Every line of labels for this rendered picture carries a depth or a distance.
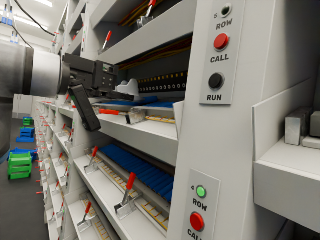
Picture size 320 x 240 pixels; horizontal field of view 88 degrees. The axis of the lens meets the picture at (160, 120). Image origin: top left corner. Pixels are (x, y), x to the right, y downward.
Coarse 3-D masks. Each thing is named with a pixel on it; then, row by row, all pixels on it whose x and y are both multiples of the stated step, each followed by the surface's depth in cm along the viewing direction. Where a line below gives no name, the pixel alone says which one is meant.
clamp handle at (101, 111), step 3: (99, 111) 31; (102, 111) 31; (105, 111) 31; (108, 111) 32; (111, 111) 32; (114, 111) 32; (117, 111) 33; (132, 111) 35; (114, 114) 32; (117, 114) 33; (123, 114) 34; (126, 114) 34
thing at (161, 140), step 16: (144, 96) 62; (160, 96) 54; (176, 96) 48; (176, 112) 21; (112, 128) 41; (128, 128) 34; (144, 128) 30; (160, 128) 29; (176, 128) 22; (128, 144) 36; (144, 144) 30; (160, 144) 26; (176, 144) 23; (176, 160) 24
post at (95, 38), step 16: (96, 0) 70; (96, 32) 71; (112, 32) 75; (128, 32) 80; (96, 48) 72; (80, 128) 71; (80, 144) 72; (80, 176) 73; (64, 192) 78; (64, 224) 72
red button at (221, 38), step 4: (220, 36) 18; (224, 36) 17; (216, 40) 18; (220, 40) 18; (224, 40) 17; (216, 44) 18; (220, 44) 18; (224, 44) 17; (216, 48) 18; (220, 48) 18
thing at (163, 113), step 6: (108, 108) 56; (114, 108) 52; (120, 108) 48; (126, 108) 45; (138, 108) 40; (144, 108) 38; (150, 108) 36; (156, 108) 35; (162, 108) 34; (168, 108) 33; (150, 114) 36; (156, 114) 35; (162, 114) 33; (168, 114) 31; (162, 120) 30
